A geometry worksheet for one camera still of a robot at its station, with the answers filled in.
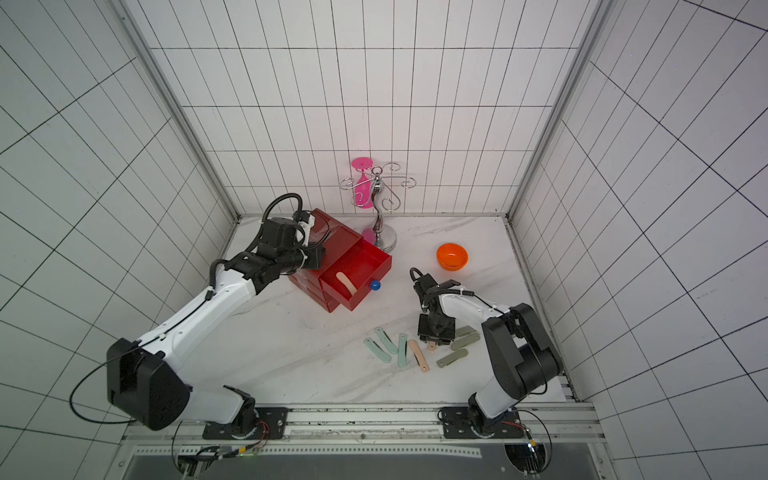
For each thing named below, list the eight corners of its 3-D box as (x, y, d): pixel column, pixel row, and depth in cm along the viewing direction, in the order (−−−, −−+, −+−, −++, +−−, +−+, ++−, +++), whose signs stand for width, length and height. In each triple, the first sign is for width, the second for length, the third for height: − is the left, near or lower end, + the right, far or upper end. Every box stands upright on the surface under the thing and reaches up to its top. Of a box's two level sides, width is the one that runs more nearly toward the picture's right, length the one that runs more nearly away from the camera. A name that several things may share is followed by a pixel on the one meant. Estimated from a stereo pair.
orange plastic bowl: (438, 271, 103) (440, 266, 100) (435, 248, 110) (436, 242, 107) (468, 271, 103) (470, 266, 100) (463, 248, 110) (465, 242, 107)
